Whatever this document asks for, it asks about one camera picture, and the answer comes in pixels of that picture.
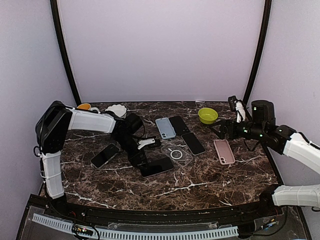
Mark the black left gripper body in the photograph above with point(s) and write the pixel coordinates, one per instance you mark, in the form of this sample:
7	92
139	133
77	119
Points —
131	156

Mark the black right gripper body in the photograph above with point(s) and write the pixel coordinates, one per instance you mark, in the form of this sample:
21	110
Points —
235	133

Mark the pink phone case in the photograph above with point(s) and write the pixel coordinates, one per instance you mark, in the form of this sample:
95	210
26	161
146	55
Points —
224	152

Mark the black phone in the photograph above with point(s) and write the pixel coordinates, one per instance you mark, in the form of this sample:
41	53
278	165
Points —
179	125

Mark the light blue phone case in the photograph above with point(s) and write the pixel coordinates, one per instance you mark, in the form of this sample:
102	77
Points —
165	128

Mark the clear magsafe phone case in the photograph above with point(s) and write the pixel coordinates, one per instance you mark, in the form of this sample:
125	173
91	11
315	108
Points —
178	155

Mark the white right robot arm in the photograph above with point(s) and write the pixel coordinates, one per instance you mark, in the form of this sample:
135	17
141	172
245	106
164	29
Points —
260	125

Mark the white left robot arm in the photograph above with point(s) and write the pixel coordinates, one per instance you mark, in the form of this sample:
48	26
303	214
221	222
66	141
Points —
52	128

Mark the green bowl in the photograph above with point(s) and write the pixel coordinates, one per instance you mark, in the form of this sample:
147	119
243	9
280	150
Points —
207	115

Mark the white scalloped bowl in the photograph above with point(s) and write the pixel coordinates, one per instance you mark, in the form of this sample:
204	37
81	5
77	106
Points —
118	109

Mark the white patterned mug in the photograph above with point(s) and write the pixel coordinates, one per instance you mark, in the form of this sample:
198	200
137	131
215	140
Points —
88	107

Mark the left green circuit board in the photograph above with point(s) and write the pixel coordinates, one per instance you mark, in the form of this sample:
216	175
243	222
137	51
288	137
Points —
81	231

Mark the green circuit board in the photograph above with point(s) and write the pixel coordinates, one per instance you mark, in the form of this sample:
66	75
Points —
81	231
268	224

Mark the right green circuit board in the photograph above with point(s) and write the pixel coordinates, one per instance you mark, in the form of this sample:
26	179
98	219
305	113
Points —
268	224

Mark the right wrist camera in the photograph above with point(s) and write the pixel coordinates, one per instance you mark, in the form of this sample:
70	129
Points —
237	106

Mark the white slotted cable duct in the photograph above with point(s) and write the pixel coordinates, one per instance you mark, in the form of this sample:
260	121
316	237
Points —
108	234

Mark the black front rail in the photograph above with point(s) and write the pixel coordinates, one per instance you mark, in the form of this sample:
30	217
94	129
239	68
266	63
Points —
240	214

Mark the black right frame post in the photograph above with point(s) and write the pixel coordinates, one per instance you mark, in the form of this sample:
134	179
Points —
259	50

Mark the black frame post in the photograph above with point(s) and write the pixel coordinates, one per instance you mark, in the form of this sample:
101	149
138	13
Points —
63	50
259	50

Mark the black left frame post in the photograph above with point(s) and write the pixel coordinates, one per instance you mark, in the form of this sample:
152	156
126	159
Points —
63	50

